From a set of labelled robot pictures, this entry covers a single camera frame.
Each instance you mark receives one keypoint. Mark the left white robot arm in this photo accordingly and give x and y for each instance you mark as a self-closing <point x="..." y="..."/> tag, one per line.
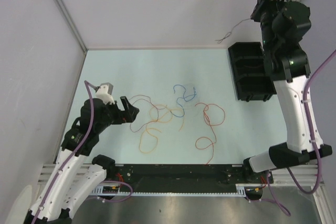
<point x="62" y="196"/>

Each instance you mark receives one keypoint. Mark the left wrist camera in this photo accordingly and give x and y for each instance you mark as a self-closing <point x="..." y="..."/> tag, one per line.
<point x="104" y="93"/>

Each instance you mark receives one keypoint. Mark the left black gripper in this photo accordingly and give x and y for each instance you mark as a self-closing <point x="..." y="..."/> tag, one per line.
<point x="127" y="115"/>

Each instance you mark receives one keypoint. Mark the white slotted cable duct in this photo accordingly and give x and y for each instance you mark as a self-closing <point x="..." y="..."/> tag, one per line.
<point x="239" y="191"/>

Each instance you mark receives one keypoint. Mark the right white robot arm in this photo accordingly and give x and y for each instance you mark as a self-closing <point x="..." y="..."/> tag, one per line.
<point x="289" y="70"/>

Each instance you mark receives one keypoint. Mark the right aluminium frame post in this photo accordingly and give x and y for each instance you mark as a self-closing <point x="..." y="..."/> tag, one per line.
<point x="291" y="23"/>

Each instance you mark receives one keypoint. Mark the aluminium frame post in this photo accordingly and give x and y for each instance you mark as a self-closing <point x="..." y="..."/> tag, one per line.
<point x="291" y="23"/>
<point x="71" y="24"/>

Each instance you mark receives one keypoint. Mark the black compartment bin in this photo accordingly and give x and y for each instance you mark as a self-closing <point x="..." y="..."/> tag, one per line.
<point x="250" y="80"/>

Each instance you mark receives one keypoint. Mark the left aluminium frame post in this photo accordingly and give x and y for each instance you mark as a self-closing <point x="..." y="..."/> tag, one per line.
<point x="71" y="24"/>

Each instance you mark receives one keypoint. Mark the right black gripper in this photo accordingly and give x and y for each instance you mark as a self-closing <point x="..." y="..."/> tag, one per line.
<point x="264" y="0"/>

